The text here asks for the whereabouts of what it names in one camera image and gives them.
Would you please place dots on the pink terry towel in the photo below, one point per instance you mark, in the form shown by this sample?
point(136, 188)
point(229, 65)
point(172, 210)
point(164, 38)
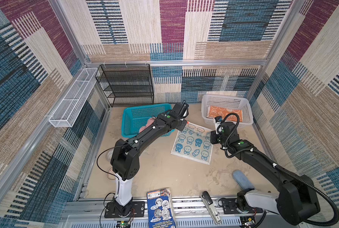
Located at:
point(148, 123)

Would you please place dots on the white wire mesh tray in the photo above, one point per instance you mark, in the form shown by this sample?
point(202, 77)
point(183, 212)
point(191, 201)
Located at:
point(71, 105)

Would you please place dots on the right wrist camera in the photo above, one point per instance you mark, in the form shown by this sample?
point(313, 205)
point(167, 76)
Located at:
point(218, 122)

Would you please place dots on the teal plastic basket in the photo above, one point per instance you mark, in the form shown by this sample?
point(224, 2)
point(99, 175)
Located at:
point(136, 117)

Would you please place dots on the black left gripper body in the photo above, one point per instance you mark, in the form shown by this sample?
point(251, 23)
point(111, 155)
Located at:
point(180, 124)

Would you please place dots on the white plastic basket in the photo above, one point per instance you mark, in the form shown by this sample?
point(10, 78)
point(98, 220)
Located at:
point(221, 105)

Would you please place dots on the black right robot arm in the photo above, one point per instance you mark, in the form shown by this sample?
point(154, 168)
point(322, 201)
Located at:
point(297, 198)

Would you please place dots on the black silver stapler tool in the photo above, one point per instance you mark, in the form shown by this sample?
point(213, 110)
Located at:
point(209, 204)

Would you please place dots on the blue bunny pattern towel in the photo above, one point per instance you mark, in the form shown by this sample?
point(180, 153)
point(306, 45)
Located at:
point(193, 143)

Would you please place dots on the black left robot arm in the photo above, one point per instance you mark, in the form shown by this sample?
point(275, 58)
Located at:
point(125, 159)

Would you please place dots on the orange bunny pattern towel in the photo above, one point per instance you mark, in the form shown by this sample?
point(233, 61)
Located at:
point(214, 111)

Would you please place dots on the blue printed package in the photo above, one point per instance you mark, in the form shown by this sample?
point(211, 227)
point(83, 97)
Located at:
point(160, 209)

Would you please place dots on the black wire shelf rack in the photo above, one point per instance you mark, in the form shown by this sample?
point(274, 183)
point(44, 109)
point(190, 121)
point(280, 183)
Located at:
point(126, 84)

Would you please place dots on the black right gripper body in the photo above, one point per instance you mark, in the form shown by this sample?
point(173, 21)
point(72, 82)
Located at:
point(217, 138)

